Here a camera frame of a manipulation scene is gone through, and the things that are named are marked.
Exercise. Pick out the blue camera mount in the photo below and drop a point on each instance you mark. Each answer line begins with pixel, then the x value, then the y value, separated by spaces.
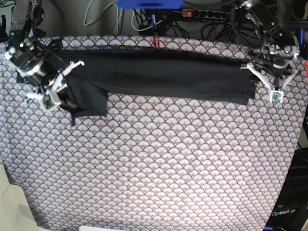
pixel 150 4

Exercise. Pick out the fan-patterned tablecloth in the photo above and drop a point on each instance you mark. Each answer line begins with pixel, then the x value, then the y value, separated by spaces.
pixel 152 164

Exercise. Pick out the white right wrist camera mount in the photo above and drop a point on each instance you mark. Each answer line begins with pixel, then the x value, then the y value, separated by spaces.
pixel 48 98

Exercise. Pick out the red table clamp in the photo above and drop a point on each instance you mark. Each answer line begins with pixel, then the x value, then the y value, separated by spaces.
pixel 156 43

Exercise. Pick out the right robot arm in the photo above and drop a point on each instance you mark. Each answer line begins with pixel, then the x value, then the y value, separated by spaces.
pixel 35 62

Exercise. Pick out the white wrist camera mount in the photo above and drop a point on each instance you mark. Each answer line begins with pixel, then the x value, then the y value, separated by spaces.
pixel 48 98
pixel 274 95

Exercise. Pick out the red clamp right edge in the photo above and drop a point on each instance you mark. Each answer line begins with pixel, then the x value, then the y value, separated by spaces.
pixel 306 68

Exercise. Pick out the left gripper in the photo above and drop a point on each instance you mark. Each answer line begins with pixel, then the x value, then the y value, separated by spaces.
pixel 282 77

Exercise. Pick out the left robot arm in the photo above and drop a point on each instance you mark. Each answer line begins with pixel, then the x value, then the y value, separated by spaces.
pixel 277 48

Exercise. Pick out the dark navy T-shirt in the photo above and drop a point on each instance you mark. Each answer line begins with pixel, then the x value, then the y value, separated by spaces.
pixel 153 73

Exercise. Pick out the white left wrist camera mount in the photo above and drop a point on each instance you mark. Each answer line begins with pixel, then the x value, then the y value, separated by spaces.
pixel 274 95

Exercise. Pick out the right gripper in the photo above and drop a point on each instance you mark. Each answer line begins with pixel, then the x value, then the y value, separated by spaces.
pixel 65 97

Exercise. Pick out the black power strip red switch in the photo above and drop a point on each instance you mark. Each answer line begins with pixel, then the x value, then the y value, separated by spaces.
pixel 204 14

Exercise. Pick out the black OpenArm box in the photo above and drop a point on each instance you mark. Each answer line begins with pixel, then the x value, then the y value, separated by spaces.
pixel 291 209

